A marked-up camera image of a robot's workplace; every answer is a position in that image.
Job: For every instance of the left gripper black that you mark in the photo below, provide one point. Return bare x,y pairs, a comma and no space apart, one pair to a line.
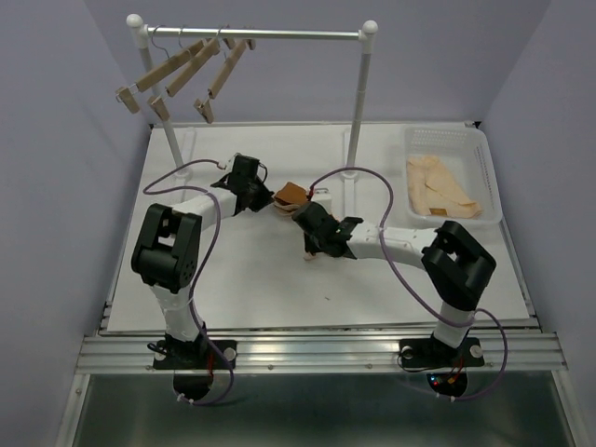
263,200

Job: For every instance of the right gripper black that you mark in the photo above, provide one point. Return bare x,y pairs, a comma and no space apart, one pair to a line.
309,246

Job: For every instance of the brown underwear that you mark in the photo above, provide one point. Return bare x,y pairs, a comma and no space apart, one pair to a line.
289,199

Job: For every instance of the wooden clip hanger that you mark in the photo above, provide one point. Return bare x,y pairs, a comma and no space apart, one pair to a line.
156,74
236,48
190,69

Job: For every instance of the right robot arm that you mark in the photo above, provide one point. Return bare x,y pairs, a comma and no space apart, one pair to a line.
458,266

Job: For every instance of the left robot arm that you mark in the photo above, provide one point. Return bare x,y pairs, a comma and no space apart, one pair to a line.
174,245

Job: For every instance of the beige underwear in basket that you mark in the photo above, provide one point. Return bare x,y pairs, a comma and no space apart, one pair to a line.
434,191

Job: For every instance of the white plastic basket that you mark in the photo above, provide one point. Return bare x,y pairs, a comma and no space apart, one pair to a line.
465,152

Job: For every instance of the white clothes rack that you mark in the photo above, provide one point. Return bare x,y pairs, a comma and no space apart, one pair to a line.
144,36

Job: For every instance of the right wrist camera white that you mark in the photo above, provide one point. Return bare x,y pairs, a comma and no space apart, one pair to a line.
323,197

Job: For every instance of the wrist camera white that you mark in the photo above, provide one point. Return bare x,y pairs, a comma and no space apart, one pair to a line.
223,164
323,197

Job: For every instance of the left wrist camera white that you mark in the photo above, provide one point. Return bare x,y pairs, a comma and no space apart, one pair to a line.
223,164

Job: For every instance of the aluminium mounting rail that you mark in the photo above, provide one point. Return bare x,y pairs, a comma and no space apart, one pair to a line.
354,350

